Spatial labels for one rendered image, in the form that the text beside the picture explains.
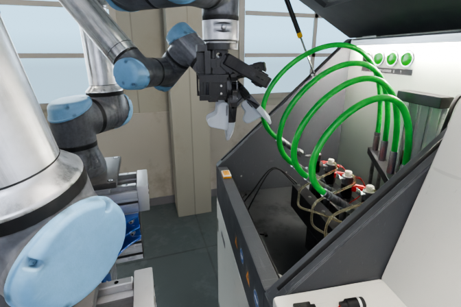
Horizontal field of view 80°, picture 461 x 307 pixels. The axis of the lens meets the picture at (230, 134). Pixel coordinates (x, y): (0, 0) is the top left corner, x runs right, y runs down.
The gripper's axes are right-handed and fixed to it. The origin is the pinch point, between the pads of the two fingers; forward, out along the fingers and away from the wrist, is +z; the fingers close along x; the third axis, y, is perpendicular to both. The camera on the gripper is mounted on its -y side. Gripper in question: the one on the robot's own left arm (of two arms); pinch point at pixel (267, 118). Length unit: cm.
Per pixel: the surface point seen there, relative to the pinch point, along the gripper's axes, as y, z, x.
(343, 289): 13.4, 29.9, 28.1
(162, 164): 86, -20, -174
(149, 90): 45, -73, -158
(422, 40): -44.6, 12.7, 0.4
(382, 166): -13.8, 30.6, 2.0
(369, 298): 10.9, 32.9, 29.9
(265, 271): 23.9, 21.7, 20.2
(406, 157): -14.7, 25.2, 17.0
